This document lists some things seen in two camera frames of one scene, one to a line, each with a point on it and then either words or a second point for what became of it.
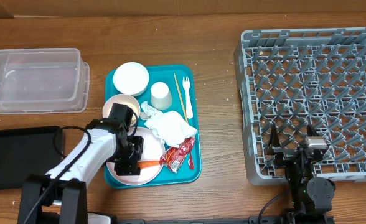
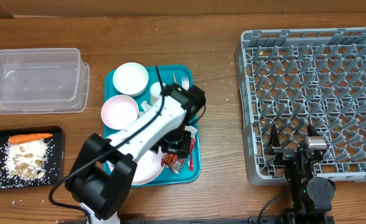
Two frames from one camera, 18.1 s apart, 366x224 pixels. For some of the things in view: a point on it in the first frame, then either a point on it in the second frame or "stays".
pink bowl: [122, 99] stays
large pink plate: [153, 148] stays
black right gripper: [286, 154] stays
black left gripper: [130, 168] -> [183, 149]
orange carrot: [145, 163] -> [19, 139]
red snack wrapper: [173, 157] stays
